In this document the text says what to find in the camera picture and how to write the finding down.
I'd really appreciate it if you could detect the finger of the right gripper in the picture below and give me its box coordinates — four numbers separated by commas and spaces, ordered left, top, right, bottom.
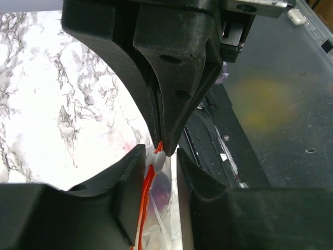
133, 5, 222, 156
61, 1, 160, 146

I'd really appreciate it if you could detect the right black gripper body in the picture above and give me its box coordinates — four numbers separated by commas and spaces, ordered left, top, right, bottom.
135, 1, 288, 63

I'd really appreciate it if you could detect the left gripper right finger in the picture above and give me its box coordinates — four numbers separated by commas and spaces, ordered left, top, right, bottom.
176, 148, 332, 249

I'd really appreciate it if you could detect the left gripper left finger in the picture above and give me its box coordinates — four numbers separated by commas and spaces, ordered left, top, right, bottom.
1, 144, 145, 249

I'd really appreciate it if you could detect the clear zip top bag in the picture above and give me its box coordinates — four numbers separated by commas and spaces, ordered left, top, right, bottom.
131, 142, 183, 249

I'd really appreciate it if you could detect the purple onion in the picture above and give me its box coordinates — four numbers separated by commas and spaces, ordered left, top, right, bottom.
150, 172, 172, 212

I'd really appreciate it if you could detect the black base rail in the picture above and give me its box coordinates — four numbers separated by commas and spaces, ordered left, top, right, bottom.
179, 85, 271, 188

